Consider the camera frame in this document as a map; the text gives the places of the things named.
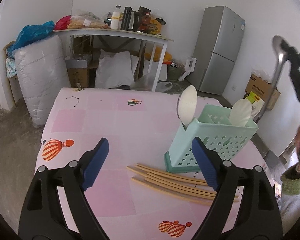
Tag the white plastic bracket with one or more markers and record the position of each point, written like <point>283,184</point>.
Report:
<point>190,65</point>

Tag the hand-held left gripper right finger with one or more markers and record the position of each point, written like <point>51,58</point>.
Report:
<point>205,165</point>

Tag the person's right forearm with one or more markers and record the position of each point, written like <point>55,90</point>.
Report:
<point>293,182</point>

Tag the plain brown cardboard box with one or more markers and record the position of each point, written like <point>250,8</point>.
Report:
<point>77,77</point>

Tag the electric kettle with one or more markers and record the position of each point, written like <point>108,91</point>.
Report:
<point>133,21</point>

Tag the grey plastic-wrapped bundle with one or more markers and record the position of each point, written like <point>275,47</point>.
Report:
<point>40,75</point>

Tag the yellow-green bag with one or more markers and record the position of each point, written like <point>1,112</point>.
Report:
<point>256,100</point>

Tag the pink balloon-print tablecloth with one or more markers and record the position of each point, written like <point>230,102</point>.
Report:
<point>102,120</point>

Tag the patterned cloth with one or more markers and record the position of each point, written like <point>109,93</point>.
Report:
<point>11,67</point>

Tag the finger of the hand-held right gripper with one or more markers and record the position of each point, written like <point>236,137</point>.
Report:
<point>291,52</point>

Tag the side table with white legs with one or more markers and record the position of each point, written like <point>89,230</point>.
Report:
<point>115,33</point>

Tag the mint green utensil holder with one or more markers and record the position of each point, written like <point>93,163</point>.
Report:
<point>202,130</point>

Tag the cardboard box with dark label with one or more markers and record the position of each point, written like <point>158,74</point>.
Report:
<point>260,85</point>

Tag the red bag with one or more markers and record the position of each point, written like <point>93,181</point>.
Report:
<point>62,22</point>

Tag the clear plastic bag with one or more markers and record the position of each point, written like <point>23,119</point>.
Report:
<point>147,82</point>

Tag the bag of yellow packets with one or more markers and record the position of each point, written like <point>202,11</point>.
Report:
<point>85,22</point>

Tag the grey box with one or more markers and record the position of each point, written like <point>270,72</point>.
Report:
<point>76,63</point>

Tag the white pillow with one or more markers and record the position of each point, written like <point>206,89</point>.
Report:
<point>115,67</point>

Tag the metal spoon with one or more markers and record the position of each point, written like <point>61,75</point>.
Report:
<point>177,107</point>
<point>277,70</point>

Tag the black thermos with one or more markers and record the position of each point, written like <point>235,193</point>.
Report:
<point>125,20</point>

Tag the pile of snack packets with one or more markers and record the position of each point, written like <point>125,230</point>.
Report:
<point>150,25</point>

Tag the silver refrigerator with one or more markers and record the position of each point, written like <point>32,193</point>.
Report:
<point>220,42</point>

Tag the white bottle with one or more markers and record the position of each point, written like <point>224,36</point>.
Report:
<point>115,20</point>

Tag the blue plastic bag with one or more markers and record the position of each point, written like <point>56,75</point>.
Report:
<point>32,33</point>

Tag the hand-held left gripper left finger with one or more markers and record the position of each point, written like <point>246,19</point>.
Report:
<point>95,165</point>

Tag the wooden bench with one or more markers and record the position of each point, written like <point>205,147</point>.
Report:
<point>5,47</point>

